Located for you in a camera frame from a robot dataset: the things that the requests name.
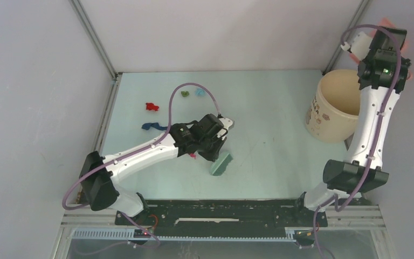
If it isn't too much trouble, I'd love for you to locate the green plastic brush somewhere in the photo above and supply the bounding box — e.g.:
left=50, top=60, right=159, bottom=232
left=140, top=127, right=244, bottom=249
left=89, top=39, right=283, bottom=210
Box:
left=209, top=152, right=233, bottom=176

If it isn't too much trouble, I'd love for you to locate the pink plastic dustpan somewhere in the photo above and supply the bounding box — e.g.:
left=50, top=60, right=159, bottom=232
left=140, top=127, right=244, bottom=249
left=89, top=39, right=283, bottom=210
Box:
left=344, top=21, right=412, bottom=88

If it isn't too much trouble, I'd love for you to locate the long dark blue paper scrap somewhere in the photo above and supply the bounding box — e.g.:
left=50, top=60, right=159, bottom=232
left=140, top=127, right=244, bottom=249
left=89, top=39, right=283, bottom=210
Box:
left=141, top=122, right=168, bottom=131

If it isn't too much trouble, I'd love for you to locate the red paper scrap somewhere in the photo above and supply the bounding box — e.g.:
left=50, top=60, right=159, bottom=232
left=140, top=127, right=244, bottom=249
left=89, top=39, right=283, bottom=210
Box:
left=146, top=103, right=160, bottom=112

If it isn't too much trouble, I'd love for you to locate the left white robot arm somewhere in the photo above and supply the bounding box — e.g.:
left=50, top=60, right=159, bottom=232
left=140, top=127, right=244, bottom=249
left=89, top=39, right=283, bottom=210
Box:
left=79, top=114, right=234, bottom=225

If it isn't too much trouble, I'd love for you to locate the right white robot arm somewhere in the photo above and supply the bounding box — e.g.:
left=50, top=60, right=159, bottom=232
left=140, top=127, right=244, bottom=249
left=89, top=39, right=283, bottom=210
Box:
left=292, top=24, right=411, bottom=226

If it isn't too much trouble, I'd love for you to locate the beige paper bucket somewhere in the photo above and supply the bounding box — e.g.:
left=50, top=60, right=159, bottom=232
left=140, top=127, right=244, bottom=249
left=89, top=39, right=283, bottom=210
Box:
left=305, top=69, right=360, bottom=144

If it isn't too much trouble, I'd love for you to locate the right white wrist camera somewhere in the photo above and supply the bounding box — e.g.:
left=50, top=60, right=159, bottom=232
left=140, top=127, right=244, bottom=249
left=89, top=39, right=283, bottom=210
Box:
left=340, top=31, right=372, bottom=64

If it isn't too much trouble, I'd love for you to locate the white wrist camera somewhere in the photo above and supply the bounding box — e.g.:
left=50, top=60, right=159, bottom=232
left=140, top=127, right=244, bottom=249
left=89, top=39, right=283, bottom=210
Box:
left=340, top=31, right=372, bottom=64
left=218, top=117, right=234, bottom=135

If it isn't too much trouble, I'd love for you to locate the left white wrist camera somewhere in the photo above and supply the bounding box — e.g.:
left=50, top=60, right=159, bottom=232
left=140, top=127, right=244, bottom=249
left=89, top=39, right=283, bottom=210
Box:
left=218, top=117, right=234, bottom=135

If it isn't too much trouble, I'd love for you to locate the right aluminium frame post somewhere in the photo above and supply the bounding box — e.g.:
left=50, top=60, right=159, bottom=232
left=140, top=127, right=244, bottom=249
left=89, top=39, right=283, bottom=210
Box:
left=322, top=0, right=373, bottom=75

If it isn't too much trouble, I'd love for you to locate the aluminium frame post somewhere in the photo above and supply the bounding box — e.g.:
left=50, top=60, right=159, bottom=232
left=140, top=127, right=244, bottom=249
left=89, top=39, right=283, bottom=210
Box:
left=69, top=0, right=118, bottom=80
left=322, top=0, right=373, bottom=75

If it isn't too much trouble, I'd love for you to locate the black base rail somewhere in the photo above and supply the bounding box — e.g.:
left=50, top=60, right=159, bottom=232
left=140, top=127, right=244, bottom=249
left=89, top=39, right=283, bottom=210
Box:
left=135, top=199, right=328, bottom=239

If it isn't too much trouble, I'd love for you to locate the left aluminium frame post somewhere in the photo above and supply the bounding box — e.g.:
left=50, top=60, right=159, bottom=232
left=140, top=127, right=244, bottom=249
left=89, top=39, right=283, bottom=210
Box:
left=69, top=0, right=118, bottom=80

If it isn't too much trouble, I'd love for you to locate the grey cable duct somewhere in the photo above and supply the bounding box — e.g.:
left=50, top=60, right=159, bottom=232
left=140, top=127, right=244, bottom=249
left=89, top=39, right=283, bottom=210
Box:
left=72, top=228, right=297, bottom=242

